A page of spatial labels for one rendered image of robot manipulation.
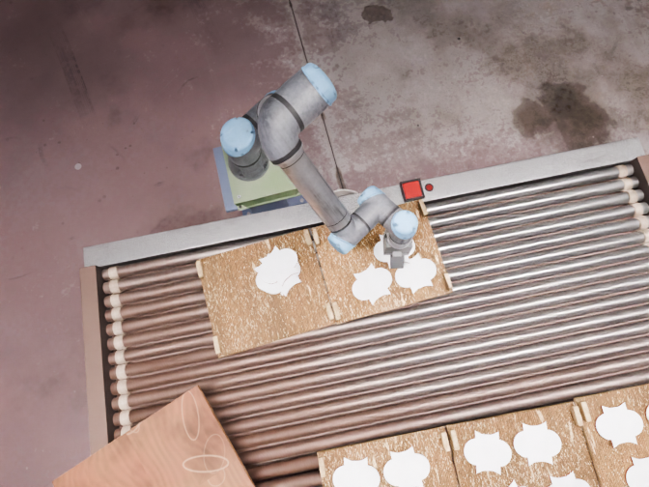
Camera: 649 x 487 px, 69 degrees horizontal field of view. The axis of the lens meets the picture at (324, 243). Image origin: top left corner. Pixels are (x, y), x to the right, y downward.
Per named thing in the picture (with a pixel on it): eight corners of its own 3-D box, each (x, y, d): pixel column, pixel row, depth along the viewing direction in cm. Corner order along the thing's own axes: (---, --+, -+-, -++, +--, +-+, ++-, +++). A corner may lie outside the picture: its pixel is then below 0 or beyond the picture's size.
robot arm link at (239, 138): (219, 151, 165) (209, 132, 152) (247, 126, 167) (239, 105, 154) (242, 173, 163) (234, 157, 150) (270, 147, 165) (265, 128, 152)
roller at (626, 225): (111, 324, 168) (104, 322, 164) (643, 216, 171) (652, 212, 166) (112, 337, 167) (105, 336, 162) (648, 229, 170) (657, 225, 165)
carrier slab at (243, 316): (197, 261, 168) (196, 260, 167) (308, 228, 170) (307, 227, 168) (219, 358, 159) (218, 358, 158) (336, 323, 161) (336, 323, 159)
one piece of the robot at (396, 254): (385, 260, 144) (381, 271, 160) (414, 260, 144) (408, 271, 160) (384, 222, 147) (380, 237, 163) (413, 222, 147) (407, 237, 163)
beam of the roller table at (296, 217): (91, 251, 178) (82, 247, 172) (629, 143, 180) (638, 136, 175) (92, 272, 175) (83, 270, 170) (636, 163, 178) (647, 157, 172)
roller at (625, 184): (108, 282, 172) (101, 280, 168) (629, 178, 175) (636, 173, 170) (109, 296, 171) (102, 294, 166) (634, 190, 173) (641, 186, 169)
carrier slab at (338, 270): (311, 229, 170) (310, 228, 168) (420, 199, 171) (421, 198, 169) (336, 324, 161) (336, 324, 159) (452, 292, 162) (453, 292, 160)
